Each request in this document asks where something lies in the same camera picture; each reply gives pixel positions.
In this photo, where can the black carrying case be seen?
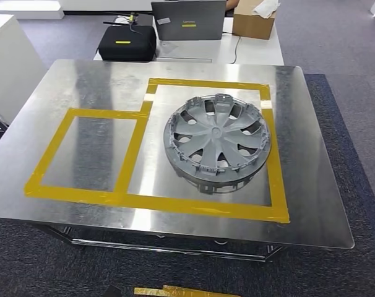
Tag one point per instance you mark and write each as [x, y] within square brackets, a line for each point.
[128, 51]

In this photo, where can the stainless steel workbench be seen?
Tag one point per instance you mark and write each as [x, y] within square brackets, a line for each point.
[314, 164]

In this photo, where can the white low platform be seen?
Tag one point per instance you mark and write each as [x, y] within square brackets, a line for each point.
[20, 8]

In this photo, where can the white office desk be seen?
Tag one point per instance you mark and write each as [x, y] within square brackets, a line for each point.
[255, 51]

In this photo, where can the grey plastic wheel cover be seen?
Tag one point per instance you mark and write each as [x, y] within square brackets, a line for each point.
[215, 135]

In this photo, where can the black rod with yellow tag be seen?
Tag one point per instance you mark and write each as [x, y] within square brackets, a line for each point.
[131, 17]

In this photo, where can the brown cardboard box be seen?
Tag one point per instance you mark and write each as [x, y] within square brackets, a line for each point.
[252, 26]

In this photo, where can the yellow tape on workbench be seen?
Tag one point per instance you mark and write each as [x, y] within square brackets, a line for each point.
[206, 211]

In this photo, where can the white crumpled paper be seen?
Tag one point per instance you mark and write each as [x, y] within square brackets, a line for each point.
[266, 8]

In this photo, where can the person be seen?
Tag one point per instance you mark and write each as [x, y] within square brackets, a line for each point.
[230, 3]

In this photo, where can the grey laptop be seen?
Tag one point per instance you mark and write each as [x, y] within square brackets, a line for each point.
[187, 16]

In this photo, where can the yellow floor tape outline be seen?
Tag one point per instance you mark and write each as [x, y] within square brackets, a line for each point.
[181, 292]

